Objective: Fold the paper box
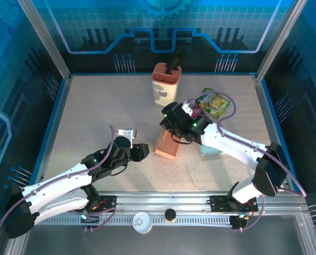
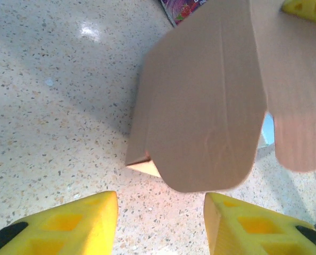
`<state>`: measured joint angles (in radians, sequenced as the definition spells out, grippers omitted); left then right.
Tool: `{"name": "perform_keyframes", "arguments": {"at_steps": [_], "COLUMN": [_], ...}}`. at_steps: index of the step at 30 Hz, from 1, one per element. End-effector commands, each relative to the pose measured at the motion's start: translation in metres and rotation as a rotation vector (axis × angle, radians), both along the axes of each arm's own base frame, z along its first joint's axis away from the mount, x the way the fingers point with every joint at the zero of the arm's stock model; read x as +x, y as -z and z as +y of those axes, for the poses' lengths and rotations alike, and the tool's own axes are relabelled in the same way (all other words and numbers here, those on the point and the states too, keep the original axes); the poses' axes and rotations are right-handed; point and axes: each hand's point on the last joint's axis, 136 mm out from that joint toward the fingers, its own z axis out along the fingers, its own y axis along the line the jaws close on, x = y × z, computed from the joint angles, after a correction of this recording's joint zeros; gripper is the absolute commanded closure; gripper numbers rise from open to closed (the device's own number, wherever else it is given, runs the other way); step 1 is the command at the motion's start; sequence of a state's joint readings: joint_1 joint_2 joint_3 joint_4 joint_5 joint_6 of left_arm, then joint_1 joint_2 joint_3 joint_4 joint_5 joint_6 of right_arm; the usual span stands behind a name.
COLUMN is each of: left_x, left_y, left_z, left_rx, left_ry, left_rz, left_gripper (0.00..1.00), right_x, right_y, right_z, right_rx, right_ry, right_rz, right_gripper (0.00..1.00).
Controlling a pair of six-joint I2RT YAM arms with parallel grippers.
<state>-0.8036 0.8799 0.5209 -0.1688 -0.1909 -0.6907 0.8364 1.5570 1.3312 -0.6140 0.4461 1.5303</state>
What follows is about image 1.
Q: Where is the orange paper box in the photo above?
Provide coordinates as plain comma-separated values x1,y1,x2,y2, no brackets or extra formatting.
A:
154,129,180,160

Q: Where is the light blue paper box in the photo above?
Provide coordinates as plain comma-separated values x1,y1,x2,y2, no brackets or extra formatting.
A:
199,143,224,157

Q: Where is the purple candy bag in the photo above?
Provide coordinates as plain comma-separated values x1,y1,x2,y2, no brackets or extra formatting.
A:
189,97,205,117

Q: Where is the cream knife block orange top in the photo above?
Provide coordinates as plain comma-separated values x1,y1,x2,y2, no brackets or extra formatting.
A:
151,62,182,107

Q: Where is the yellow green candy bag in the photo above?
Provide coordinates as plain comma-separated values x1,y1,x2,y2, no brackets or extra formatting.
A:
195,88,231,120

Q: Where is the black round knob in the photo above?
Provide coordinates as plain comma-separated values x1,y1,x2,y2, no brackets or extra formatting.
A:
164,208,177,223

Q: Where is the white round lid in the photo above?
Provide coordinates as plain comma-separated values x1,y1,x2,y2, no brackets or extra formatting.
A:
132,211,153,234

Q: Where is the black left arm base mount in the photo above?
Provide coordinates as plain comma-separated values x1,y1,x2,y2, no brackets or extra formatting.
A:
79,194,118,213

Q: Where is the aluminium mounting rail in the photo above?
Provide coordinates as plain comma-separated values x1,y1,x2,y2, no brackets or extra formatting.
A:
19,190,307,217

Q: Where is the black knife handle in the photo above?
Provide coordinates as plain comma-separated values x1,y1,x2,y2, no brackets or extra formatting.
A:
165,50,183,75

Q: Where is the aluminium side rail blue trim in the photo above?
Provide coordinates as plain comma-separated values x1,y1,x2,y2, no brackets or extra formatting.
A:
253,75,301,193
27,75,73,193

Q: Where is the black cable bracket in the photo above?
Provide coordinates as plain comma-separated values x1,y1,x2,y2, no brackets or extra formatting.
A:
79,214,101,232
229,214,248,232

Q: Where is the white slotted cable duct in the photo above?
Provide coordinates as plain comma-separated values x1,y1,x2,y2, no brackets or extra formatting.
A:
38,215,233,227

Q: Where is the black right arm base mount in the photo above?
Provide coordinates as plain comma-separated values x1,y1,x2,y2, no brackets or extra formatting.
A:
209,194,259,213

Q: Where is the aluminium frame post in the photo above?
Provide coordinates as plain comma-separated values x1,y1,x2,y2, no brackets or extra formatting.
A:
255,0,307,82
17,0,73,83

